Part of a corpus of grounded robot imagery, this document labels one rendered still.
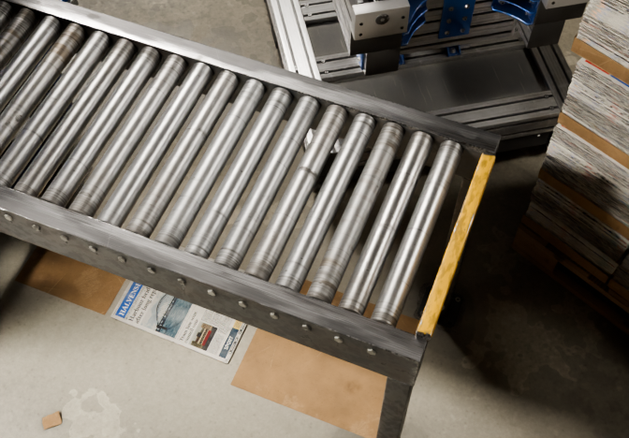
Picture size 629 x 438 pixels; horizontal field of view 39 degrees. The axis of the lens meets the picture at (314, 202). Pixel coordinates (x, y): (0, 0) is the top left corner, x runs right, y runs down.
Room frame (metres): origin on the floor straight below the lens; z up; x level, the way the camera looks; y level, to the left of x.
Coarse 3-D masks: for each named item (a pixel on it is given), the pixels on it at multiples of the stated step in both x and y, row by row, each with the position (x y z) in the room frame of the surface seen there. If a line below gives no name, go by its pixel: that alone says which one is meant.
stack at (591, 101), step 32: (576, 96) 1.28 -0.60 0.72; (608, 96) 1.23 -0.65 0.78; (608, 128) 1.22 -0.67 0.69; (544, 160) 1.30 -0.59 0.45; (576, 160) 1.24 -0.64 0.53; (608, 160) 1.19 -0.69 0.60; (544, 192) 1.28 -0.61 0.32; (608, 192) 1.17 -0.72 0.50; (544, 224) 1.26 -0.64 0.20; (576, 224) 1.20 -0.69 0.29; (544, 256) 1.23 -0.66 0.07; (608, 256) 1.12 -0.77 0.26; (576, 288) 1.15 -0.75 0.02; (608, 288) 1.10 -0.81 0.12; (608, 320) 1.06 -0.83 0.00
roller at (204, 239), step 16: (272, 96) 1.23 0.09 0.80; (288, 96) 1.23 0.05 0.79; (272, 112) 1.18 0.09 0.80; (256, 128) 1.14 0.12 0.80; (272, 128) 1.15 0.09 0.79; (256, 144) 1.10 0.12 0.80; (240, 160) 1.06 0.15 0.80; (256, 160) 1.06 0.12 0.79; (240, 176) 1.02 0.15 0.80; (224, 192) 0.98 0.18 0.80; (240, 192) 0.99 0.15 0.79; (208, 208) 0.94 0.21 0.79; (224, 208) 0.94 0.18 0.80; (208, 224) 0.90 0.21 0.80; (224, 224) 0.91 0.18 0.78; (192, 240) 0.87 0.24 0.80; (208, 240) 0.87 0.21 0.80; (208, 256) 0.84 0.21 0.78
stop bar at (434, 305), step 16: (480, 160) 1.04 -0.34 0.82; (480, 176) 1.00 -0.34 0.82; (480, 192) 0.96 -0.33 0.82; (464, 208) 0.92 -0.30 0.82; (464, 224) 0.89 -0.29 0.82; (464, 240) 0.85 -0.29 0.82; (448, 256) 0.81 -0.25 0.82; (448, 272) 0.78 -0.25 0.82; (432, 288) 0.75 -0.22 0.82; (448, 288) 0.75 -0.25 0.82; (432, 304) 0.71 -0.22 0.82; (432, 320) 0.68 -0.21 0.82
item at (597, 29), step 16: (592, 0) 1.32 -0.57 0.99; (608, 0) 1.29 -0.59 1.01; (624, 0) 1.27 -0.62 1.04; (592, 16) 1.31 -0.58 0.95; (608, 16) 1.29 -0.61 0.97; (624, 16) 1.26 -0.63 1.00; (592, 32) 1.30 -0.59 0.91; (608, 32) 1.28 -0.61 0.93; (624, 32) 1.26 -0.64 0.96; (608, 48) 1.27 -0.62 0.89; (624, 48) 1.25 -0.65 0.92; (624, 64) 1.24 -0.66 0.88
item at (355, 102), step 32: (0, 0) 1.53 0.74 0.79; (32, 0) 1.52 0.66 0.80; (32, 32) 1.50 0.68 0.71; (128, 32) 1.42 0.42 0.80; (160, 32) 1.42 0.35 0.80; (128, 64) 1.40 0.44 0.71; (160, 64) 1.37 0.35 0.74; (192, 64) 1.34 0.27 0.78; (224, 64) 1.32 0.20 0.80; (256, 64) 1.32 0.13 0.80; (320, 96) 1.22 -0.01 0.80; (352, 96) 1.22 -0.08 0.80; (416, 128) 1.14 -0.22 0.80; (448, 128) 1.13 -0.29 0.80
